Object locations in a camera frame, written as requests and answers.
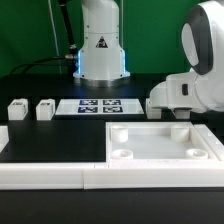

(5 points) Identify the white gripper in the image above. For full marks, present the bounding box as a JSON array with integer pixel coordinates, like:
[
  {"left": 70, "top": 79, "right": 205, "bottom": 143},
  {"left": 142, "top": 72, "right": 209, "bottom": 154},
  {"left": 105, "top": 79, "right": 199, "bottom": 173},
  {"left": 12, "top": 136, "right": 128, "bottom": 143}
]
[{"left": 150, "top": 72, "right": 200, "bottom": 111}]

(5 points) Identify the white square table top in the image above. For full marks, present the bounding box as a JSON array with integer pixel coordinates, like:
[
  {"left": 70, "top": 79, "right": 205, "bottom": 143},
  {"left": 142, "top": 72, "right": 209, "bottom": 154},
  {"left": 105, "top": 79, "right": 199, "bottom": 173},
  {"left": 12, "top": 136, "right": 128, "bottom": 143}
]
[{"left": 106, "top": 122, "right": 218, "bottom": 162}]

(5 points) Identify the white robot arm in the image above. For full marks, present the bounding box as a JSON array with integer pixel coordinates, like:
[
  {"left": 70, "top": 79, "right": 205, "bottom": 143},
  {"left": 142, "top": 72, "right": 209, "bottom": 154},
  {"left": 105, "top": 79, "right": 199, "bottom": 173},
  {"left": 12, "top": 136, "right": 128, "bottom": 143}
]
[{"left": 73, "top": 0, "right": 224, "bottom": 113}]

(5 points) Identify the white U-shaped obstacle fence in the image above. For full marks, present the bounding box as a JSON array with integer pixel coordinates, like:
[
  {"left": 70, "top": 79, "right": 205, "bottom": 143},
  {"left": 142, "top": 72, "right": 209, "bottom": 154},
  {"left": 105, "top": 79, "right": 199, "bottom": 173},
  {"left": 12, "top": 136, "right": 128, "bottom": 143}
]
[{"left": 0, "top": 124, "right": 224, "bottom": 190}]

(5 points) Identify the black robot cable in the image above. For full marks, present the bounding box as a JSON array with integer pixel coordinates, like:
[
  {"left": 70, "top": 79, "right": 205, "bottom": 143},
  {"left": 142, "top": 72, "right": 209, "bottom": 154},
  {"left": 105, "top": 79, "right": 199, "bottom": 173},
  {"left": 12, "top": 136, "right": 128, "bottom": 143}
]
[{"left": 9, "top": 0, "right": 80, "bottom": 76}]

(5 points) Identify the white marker base plate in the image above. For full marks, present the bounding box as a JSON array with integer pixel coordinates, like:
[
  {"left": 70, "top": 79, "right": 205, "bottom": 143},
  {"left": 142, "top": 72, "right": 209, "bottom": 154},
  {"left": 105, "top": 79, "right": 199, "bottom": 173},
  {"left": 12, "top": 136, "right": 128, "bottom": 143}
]
[{"left": 56, "top": 99, "right": 143, "bottom": 115}]

